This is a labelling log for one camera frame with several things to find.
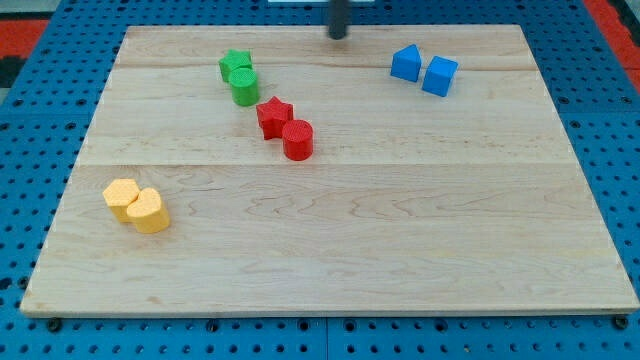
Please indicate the green star block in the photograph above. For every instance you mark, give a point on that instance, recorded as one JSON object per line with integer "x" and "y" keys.
{"x": 234, "y": 59}

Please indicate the red star block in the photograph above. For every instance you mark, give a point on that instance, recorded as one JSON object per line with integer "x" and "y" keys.
{"x": 272, "y": 116}

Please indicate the blue pentagon block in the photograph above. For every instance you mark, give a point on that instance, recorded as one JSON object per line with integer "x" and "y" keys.
{"x": 406, "y": 63}

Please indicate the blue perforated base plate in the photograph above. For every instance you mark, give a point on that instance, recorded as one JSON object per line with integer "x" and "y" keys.
{"x": 47, "y": 111}

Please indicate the yellow pentagon block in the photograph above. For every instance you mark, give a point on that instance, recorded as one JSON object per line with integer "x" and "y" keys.
{"x": 119, "y": 195}

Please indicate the blue cube block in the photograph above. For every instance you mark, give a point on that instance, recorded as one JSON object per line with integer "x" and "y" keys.
{"x": 439, "y": 76}

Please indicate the yellow heart block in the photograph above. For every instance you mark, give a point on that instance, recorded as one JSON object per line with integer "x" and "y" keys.
{"x": 148, "y": 212}

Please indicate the green cylinder block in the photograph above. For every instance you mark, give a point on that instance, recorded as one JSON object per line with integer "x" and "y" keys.
{"x": 244, "y": 86}

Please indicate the red cylinder block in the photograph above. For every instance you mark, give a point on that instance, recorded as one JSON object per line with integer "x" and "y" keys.
{"x": 297, "y": 137}

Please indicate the light wooden board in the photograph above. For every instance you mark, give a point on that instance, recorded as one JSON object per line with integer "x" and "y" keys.
{"x": 411, "y": 204}

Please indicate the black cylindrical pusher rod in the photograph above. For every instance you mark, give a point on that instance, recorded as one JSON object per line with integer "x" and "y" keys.
{"x": 338, "y": 12}

